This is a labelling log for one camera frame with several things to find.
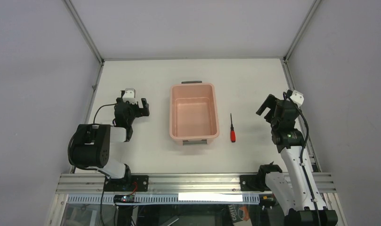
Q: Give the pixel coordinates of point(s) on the pink plastic bin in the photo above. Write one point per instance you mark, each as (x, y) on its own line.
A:
(193, 113)

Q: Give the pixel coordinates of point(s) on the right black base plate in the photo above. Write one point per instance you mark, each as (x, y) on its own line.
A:
(253, 183)

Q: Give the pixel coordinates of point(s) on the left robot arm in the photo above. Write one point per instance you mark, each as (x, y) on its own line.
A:
(89, 147)

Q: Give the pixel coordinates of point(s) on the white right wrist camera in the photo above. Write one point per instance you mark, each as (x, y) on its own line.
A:
(297, 98)

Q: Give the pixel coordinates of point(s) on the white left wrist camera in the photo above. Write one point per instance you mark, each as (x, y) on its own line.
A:
(129, 96)

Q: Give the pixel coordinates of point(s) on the aluminium front rail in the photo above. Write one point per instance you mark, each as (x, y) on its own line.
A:
(93, 183)

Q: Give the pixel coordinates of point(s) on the white slotted cable duct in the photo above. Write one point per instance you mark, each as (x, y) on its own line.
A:
(149, 199)

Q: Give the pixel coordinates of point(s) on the coffee printed box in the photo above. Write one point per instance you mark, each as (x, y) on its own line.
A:
(238, 213)

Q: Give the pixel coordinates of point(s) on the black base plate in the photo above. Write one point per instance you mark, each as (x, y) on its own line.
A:
(253, 183)
(126, 184)

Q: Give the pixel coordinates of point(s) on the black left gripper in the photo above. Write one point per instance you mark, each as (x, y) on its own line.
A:
(138, 108)

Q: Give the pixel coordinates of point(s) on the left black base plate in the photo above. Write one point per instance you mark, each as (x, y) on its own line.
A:
(126, 184)

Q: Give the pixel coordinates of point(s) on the red handled screwdriver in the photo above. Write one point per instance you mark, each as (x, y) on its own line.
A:
(232, 131)

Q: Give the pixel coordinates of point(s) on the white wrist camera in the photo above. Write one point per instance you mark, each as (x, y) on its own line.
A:
(129, 96)
(297, 98)

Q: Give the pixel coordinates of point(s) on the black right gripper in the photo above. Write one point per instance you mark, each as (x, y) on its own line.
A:
(271, 107)

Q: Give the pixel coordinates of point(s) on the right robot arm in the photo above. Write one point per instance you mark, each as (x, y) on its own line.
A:
(300, 198)

